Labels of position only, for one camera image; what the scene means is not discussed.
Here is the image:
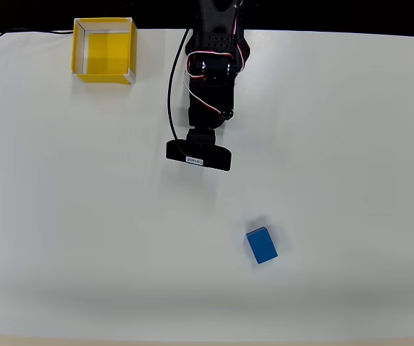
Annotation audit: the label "black webcam with white label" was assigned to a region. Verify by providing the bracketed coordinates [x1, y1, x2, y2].
[165, 127, 233, 172]

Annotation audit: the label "blue block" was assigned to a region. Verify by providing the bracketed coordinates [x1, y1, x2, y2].
[245, 226, 279, 265]

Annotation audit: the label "red white servo wires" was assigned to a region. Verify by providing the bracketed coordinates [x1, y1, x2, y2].
[182, 0, 252, 117]

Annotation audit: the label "thin black cable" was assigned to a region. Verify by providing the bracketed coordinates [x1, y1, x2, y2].
[0, 27, 75, 55]

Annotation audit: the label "black webcam cable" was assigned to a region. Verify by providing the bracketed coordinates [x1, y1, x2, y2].
[166, 27, 192, 161]

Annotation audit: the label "yellow open box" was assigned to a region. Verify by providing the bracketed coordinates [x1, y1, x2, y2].
[71, 17, 138, 87]

